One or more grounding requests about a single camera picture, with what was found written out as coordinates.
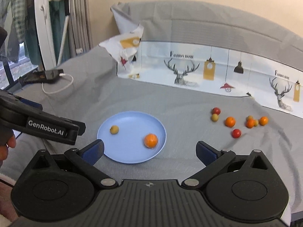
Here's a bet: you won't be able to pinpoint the white door frame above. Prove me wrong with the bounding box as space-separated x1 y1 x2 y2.
34 0 56 70

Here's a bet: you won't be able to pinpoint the garment steamer pole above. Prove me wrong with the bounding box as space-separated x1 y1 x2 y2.
52 0 71 67

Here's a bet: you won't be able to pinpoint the person left hand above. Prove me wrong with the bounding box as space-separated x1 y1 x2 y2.
0 127 16 165

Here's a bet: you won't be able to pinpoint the red tomato lower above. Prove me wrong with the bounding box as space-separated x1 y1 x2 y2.
231 129 242 139

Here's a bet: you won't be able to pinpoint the grey bed sheet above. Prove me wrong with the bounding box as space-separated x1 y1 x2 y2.
0 0 303 220

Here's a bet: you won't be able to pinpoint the large orange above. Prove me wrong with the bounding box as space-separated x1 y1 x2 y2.
224 116 236 128

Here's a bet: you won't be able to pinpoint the hanging green clothes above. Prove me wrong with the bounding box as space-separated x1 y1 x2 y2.
1 0 42 65

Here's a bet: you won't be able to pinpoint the black smartphone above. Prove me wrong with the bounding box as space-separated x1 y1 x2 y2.
19 69 64 87

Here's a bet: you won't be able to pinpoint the blue plate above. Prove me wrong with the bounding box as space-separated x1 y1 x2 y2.
97 111 167 164

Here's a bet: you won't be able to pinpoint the yellow-green round fruit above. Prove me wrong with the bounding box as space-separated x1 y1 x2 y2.
109 125 119 135

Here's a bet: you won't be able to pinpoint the orange back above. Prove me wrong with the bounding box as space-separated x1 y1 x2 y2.
258 116 269 126

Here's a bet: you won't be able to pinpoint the red tomato upper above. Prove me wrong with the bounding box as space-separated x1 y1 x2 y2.
212 107 221 115

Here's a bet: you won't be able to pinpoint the white charging cable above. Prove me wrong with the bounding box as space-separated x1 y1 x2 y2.
41 73 75 95

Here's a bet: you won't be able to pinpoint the red tomato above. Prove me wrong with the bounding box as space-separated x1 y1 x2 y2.
212 107 221 115
231 129 242 139

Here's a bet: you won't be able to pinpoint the deer print pillowcase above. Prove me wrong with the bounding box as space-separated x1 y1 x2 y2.
100 26 302 117

